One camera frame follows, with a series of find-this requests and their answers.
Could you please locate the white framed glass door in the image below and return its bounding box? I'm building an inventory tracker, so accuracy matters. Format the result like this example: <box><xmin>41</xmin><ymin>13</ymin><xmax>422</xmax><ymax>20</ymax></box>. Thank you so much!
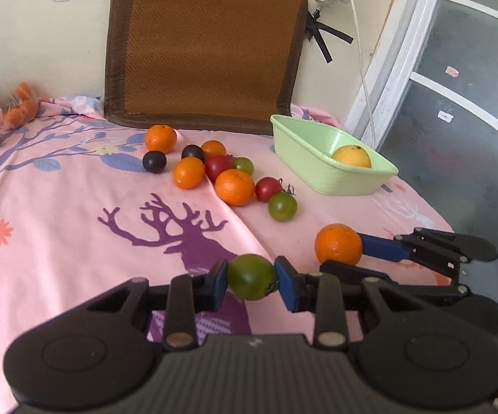
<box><xmin>347</xmin><ymin>0</ymin><xmax>498</xmax><ymax>298</ymax></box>

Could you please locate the white power cable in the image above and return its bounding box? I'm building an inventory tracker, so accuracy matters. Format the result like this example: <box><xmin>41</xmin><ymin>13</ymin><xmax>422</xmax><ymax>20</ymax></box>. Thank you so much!
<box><xmin>346</xmin><ymin>0</ymin><xmax>378</xmax><ymax>150</ymax></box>

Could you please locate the dark purple plum right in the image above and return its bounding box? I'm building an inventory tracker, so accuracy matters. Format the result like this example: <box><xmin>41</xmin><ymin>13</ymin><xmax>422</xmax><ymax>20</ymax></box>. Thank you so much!
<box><xmin>182</xmin><ymin>144</ymin><xmax>206</xmax><ymax>164</ymax></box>

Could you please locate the black cushion tie ribbon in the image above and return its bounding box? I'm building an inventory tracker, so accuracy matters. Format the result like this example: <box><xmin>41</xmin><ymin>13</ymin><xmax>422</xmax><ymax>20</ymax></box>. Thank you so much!
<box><xmin>304</xmin><ymin>7</ymin><xmax>355</xmax><ymax>65</ymax></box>

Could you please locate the dark purple plum left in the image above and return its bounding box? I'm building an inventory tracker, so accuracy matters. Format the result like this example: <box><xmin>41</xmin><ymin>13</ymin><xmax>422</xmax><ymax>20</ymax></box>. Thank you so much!
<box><xmin>142</xmin><ymin>150</ymin><xmax>167</xmax><ymax>174</ymax></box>

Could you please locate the light green plastic basket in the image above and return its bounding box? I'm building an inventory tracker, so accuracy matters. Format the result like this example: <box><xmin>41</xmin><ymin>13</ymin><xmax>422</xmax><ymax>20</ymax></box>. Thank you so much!
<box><xmin>270</xmin><ymin>115</ymin><xmax>399</xmax><ymax>196</ymax></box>

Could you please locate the small orange tomato back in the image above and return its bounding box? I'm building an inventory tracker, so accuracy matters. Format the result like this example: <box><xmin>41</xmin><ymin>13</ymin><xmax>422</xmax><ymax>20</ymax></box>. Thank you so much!
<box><xmin>200</xmin><ymin>140</ymin><xmax>227</xmax><ymax>160</ymax></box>

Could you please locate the orange plush toy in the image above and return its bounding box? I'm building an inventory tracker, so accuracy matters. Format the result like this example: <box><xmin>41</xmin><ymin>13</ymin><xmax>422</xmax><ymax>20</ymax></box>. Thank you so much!
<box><xmin>3</xmin><ymin>82</ymin><xmax>39</xmax><ymax>130</ymax></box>

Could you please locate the orange tomato front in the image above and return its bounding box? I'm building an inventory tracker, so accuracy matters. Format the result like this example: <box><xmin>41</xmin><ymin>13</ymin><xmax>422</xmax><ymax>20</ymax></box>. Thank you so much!
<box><xmin>173</xmin><ymin>157</ymin><xmax>205</xmax><ymax>190</ymax></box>

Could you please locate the green tomato with stem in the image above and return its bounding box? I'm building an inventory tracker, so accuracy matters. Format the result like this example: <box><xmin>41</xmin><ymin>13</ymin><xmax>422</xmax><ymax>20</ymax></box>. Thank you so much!
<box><xmin>267</xmin><ymin>185</ymin><xmax>299</xmax><ymax>223</ymax></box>

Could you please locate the pink deer print cloth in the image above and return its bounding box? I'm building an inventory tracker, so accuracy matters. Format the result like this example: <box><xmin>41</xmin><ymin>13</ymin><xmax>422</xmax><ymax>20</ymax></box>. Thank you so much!
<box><xmin>0</xmin><ymin>97</ymin><xmax>448</xmax><ymax>413</ymax></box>

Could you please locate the yellow grapefruit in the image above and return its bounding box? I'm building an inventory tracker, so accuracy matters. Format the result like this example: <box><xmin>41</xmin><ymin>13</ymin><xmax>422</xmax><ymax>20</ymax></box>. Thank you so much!
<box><xmin>331</xmin><ymin>145</ymin><xmax>371</xmax><ymax>168</ymax></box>

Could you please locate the red tomato middle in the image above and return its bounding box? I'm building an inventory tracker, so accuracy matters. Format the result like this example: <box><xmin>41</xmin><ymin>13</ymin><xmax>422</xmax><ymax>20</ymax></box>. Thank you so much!
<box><xmin>205</xmin><ymin>155</ymin><xmax>232</xmax><ymax>183</ymax></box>

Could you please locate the dark purple plum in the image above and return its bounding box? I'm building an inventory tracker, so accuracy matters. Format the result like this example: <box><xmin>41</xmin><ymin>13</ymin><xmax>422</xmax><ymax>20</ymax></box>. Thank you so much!
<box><xmin>182</xmin><ymin>144</ymin><xmax>206</xmax><ymax>164</ymax></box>
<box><xmin>142</xmin><ymin>150</ymin><xmax>167</xmax><ymax>174</ymax></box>

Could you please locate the brown woven seat cushion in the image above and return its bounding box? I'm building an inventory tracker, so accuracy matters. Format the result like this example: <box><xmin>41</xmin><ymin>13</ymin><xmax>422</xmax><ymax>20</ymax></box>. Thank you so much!
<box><xmin>104</xmin><ymin>0</ymin><xmax>308</xmax><ymax>135</ymax></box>

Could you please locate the mandarin orange centre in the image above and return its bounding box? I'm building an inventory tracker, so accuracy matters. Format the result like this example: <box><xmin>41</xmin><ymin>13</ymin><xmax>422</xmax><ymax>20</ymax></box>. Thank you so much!
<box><xmin>214</xmin><ymin>168</ymin><xmax>255</xmax><ymax>207</ymax></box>

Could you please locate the mandarin orange back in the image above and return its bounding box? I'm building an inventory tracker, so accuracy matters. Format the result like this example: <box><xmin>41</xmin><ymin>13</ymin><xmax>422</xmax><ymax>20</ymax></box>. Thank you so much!
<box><xmin>144</xmin><ymin>124</ymin><xmax>178</xmax><ymax>154</ymax></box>

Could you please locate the small green tomato back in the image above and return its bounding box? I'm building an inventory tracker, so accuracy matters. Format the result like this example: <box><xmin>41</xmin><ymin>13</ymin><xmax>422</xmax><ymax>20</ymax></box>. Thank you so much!
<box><xmin>232</xmin><ymin>157</ymin><xmax>254</xmax><ymax>176</ymax></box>

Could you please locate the mandarin orange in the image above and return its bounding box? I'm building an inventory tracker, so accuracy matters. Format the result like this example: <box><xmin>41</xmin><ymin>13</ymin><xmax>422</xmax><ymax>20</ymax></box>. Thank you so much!
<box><xmin>214</xmin><ymin>168</ymin><xmax>255</xmax><ymax>207</ymax></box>
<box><xmin>144</xmin><ymin>124</ymin><xmax>178</xmax><ymax>154</ymax></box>

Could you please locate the red cherry tomato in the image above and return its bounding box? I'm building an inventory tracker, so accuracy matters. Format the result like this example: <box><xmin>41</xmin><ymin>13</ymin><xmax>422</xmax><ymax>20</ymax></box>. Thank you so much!
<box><xmin>254</xmin><ymin>177</ymin><xmax>283</xmax><ymax>203</ymax></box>

